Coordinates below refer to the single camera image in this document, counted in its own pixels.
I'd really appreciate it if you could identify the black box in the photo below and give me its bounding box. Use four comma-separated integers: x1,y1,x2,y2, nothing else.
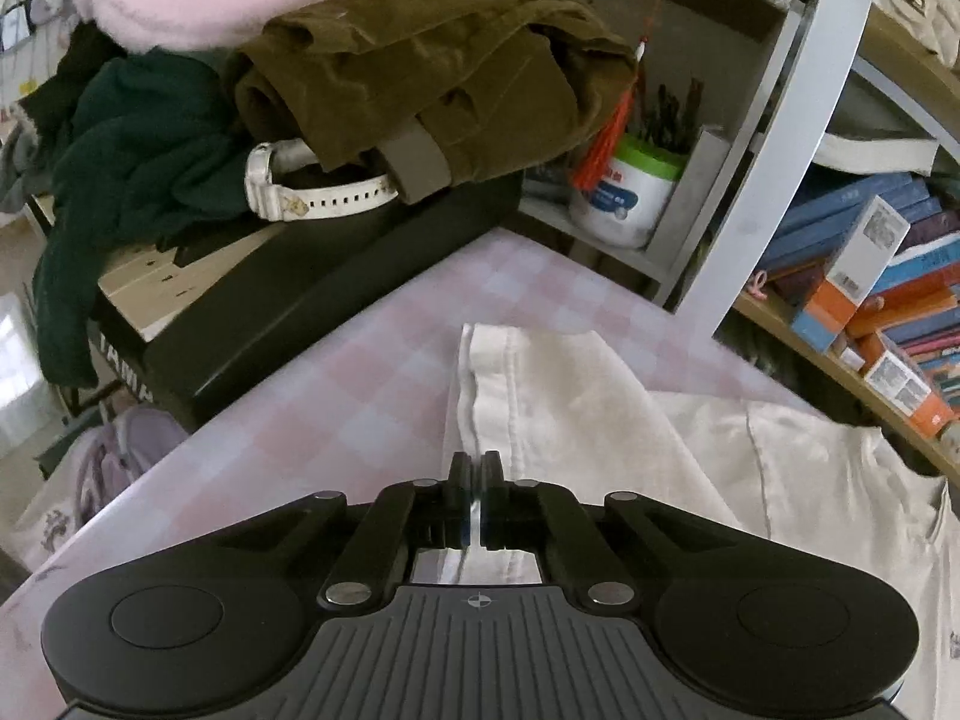
90,165,526,432

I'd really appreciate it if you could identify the cream bag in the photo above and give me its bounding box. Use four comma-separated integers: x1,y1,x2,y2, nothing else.
874,0,960,68

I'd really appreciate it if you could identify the flat white orange box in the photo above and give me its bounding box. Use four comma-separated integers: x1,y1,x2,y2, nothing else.
862,349,957,437

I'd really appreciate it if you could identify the row of books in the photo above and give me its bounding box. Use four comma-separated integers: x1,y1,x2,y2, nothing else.
757,172,960,421

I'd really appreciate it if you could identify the white wristwatch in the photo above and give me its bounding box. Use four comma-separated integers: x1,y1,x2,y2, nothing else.
244,141,402,223

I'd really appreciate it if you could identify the pink printed desk mat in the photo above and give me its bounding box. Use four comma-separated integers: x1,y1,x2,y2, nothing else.
0,229,818,720

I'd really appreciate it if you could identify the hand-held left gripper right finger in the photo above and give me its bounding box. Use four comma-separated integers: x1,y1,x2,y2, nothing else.
484,450,736,610

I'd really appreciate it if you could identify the cream garment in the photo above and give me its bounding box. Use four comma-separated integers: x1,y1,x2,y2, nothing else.
442,322,960,698

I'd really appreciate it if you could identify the brown corduroy garment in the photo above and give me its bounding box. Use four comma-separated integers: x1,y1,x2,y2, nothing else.
225,0,647,205

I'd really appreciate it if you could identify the white bookshelf frame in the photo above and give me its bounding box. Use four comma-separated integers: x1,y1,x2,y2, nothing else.
390,0,960,481

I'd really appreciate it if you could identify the tall white orange box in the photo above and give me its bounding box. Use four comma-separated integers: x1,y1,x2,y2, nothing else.
791,195,912,355

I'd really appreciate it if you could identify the grey cloth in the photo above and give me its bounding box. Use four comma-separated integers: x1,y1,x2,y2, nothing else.
0,120,61,215

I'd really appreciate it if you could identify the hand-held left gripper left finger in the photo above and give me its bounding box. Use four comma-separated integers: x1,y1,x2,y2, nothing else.
225,451,475,610

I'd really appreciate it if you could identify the bundle of pencils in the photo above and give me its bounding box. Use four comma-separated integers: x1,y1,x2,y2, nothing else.
626,75,710,155

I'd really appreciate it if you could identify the dark green garment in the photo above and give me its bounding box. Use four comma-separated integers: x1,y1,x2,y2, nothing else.
34,19,275,389

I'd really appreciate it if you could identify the white jar with green lid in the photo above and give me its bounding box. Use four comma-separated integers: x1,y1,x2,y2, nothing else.
568,141,687,250

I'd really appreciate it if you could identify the red tassel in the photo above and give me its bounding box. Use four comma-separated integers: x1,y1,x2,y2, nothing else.
570,0,670,197

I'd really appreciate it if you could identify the purple bag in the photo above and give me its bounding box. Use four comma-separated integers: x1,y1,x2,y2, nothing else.
67,405,188,511

